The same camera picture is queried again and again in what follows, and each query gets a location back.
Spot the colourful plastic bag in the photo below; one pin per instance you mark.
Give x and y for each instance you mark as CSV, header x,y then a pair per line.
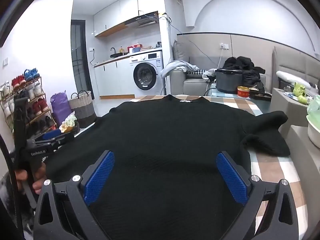
x,y
68,123

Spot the white pillow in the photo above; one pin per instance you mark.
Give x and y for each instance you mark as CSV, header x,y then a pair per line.
x,y
292,77

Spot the green toy figure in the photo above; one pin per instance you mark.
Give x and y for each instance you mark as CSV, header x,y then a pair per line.
x,y
300,88

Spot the red and gold bowl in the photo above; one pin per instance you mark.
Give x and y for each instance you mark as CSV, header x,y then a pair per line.
x,y
243,93

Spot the black knitted sweater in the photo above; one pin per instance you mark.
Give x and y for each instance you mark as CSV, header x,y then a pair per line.
x,y
162,135

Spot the dark glass door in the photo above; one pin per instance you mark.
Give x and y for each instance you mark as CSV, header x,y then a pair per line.
x,y
78,62

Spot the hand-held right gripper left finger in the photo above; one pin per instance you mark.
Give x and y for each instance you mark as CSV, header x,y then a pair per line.
x,y
100,177

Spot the black range hood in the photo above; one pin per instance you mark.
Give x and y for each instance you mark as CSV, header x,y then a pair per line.
x,y
142,20

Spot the white wall cabinets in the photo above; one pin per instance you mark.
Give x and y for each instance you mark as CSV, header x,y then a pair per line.
x,y
112,12

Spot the teal checked tablecloth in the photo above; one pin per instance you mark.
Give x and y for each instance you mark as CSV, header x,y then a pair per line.
x,y
225,95

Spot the grey sofa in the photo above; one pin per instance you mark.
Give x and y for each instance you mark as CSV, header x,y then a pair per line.
x,y
195,85

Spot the grey padded headboard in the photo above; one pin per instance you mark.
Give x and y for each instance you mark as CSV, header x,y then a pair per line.
x,y
297,62

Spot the wooden chopsticks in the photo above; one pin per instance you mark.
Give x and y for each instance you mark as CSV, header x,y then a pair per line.
x,y
252,87

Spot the person's left hand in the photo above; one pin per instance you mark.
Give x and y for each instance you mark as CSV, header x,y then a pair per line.
x,y
21,177

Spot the grey cabinet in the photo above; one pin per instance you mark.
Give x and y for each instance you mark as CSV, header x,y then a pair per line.
x,y
287,115

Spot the pile of black clothes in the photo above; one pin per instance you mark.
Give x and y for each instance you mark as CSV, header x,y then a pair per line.
x,y
250,70

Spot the white basin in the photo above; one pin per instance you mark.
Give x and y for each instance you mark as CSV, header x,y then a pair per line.
x,y
314,132

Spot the light grey garment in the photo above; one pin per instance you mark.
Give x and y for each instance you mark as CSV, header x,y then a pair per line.
x,y
175,66

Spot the white washing machine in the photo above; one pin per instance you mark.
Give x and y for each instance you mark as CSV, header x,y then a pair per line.
x,y
147,77

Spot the black kitchen faucet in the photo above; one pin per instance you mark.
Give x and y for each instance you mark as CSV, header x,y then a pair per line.
x,y
113,50

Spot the woven laundry basket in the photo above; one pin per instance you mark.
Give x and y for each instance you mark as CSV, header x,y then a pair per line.
x,y
81,107

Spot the green toy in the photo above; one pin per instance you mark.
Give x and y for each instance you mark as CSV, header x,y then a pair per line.
x,y
303,99

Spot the white wall socket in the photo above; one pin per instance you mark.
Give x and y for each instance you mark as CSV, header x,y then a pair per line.
x,y
224,46

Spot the white kitchen counter cabinets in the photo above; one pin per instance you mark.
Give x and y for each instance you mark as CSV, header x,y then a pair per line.
x,y
110,77

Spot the grey padded box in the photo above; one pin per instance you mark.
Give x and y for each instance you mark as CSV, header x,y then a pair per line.
x,y
300,170

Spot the shoe rack with shoes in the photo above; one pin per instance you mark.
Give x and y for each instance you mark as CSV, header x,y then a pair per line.
x,y
31,75

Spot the houndstooth cushion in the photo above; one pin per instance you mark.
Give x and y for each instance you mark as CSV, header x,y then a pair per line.
x,y
196,72

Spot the green plastic bag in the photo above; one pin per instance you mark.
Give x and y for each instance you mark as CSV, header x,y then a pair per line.
x,y
313,108

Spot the white grey cloth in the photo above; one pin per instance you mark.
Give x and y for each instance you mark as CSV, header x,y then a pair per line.
x,y
210,74

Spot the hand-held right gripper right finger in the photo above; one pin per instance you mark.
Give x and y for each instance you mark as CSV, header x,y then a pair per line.
x,y
232,180

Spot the black cooker pot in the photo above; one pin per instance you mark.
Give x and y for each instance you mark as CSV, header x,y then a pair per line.
x,y
228,82

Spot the purple bag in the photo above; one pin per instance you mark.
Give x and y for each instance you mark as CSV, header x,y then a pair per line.
x,y
60,107

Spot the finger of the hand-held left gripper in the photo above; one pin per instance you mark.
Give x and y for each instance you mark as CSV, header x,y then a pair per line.
x,y
63,140
51,135

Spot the black food tray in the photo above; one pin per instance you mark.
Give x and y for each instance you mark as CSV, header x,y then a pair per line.
x,y
260,96

